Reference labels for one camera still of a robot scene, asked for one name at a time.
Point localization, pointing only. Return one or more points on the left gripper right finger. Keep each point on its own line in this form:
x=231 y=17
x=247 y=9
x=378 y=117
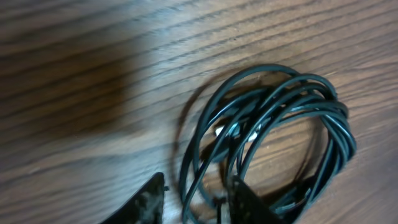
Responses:
x=245 y=207

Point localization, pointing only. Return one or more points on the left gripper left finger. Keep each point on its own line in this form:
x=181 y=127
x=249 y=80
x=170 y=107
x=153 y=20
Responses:
x=146 y=206

